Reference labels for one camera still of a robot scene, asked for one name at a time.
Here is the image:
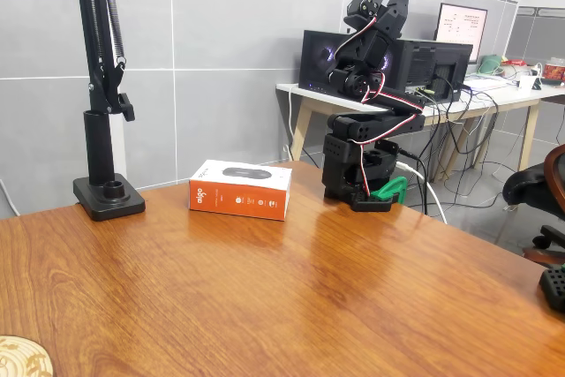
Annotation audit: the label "white orange mouse box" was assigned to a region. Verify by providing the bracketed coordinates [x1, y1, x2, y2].
[188, 159, 293, 222]

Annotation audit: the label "black perforated arm base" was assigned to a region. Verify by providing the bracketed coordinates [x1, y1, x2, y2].
[538, 263, 565, 313]

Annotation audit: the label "computer monitor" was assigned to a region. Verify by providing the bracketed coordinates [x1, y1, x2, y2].
[433, 3, 489, 64]

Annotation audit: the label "black computer case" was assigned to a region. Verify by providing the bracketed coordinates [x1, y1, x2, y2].
[298, 30, 474, 102]

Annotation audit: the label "green cloth bundle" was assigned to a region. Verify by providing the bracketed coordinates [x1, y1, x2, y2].
[478, 53, 504, 76]

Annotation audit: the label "white desk wooden legs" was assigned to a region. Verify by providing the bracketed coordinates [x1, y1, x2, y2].
[275, 79, 565, 175]

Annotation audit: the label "green plastic clamp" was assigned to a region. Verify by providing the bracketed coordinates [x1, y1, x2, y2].
[369, 176, 408, 207]

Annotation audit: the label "red printed tin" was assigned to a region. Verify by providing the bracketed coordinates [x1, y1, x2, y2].
[541, 57, 565, 83]

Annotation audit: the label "black office chair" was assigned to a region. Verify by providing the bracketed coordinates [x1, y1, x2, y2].
[501, 143, 565, 268]

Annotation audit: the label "black stand clamp base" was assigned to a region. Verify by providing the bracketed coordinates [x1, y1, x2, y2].
[72, 109, 147, 222]

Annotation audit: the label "round wooden coaster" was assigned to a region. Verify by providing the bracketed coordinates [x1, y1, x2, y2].
[0, 335, 55, 377]

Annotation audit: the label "red white servo cable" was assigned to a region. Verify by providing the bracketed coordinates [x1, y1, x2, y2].
[328, 17, 425, 116]
[352, 109, 420, 198]

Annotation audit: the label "black power cable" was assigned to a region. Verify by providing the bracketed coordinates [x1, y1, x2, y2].
[396, 149, 430, 217]

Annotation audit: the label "white usb cable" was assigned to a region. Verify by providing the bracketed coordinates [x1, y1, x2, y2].
[395, 162, 448, 225]

